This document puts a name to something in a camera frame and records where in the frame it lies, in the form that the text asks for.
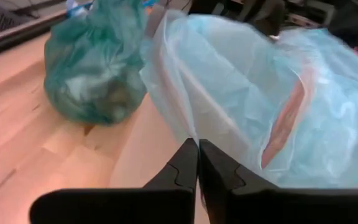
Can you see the white bin with blue liner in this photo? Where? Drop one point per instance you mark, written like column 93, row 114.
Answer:
column 95, row 68

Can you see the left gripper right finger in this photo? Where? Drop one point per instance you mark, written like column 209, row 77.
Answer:
column 291, row 208

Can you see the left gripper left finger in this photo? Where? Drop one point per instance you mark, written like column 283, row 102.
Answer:
column 120, row 208

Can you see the blue trash bag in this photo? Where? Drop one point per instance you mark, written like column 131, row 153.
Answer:
column 259, row 93

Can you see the blue bag roll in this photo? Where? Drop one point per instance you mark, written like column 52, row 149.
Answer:
column 76, row 11

